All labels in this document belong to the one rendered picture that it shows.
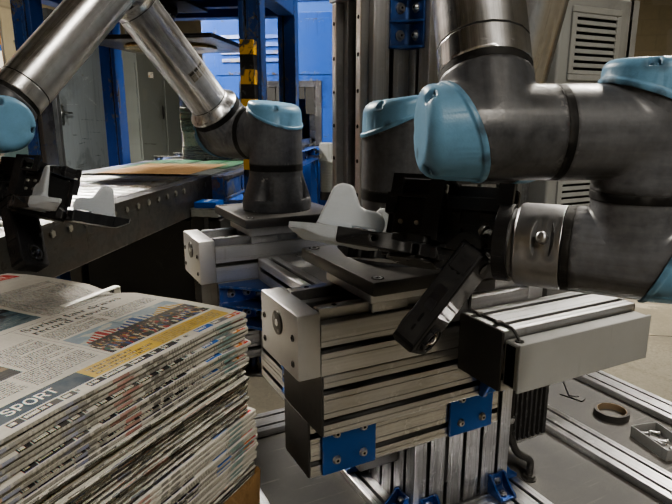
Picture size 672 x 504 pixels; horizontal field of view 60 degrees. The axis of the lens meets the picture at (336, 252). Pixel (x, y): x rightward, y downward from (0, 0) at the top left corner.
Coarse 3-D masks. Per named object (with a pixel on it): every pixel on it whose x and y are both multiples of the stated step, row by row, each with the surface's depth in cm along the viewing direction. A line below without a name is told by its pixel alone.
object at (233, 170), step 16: (160, 160) 286; (176, 160) 286; (192, 160) 286; (224, 160) 286; (160, 176) 221; (176, 176) 220; (192, 176) 219; (224, 176) 219; (240, 176) 239; (224, 192) 220; (240, 192) 238
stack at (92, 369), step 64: (0, 320) 56; (64, 320) 56; (128, 320) 56; (192, 320) 56; (0, 384) 42; (64, 384) 42; (128, 384) 45; (192, 384) 52; (0, 448) 36; (64, 448) 40; (128, 448) 46; (192, 448) 53
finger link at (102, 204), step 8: (96, 192) 85; (104, 192) 85; (112, 192) 84; (80, 200) 84; (88, 200) 84; (96, 200) 84; (104, 200) 84; (112, 200) 84; (80, 208) 84; (88, 208) 84; (96, 208) 84; (104, 208) 84; (112, 208) 84; (72, 216) 84; (80, 216) 83; (88, 216) 83; (96, 216) 83; (104, 216) 83; (112, 216) 83; (96, 224) 83; (104, 224) 83; (112, 224) 83; (120, 224) 82
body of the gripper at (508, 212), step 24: (408, 192) 55; (432, 192) 54; (456, 192) 56; (480, 192) 55; (504, 192) 52; (408, 216) 55; (432, 216) 53; (456, 216) 54; (480, 216) 54; (504, 216) 51; (408, 240) 54; (432, 240) 53; (456, 240) 54; (480, 240) 53; (504, 240) 50; (408, 264) 59; (432, 264) 55; (504, 264) 51
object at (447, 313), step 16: (464, 256) 52; (480, 256) 52; (448, 272) 53; (464, 272) 52; (480, 272) 54; (432, 288) 53; (448, 288) 52; (464, 288) 53; (416, 304) 54; (432, 304) 53; (448, 304) 53; (416, 320) 53; (432, 320) 53; (448, 320) 55; (400, 336) 54; (416, 336) 53; (432, 336) 53; (416, 352) 54
